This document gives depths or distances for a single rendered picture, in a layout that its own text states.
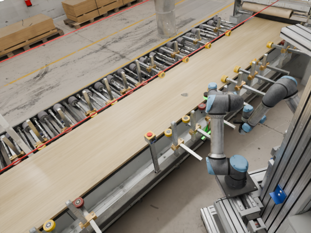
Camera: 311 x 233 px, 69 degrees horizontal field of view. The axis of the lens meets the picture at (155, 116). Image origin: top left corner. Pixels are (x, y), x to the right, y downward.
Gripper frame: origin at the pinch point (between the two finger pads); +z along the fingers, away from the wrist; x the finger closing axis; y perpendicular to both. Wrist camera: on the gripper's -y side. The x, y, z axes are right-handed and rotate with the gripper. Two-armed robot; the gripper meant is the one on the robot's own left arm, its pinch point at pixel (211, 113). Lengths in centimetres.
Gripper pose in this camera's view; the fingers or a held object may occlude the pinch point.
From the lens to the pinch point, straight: 221.2
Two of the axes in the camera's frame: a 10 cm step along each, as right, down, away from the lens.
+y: -4.7, 6.5, -5.9
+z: 1.3, 7.1, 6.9
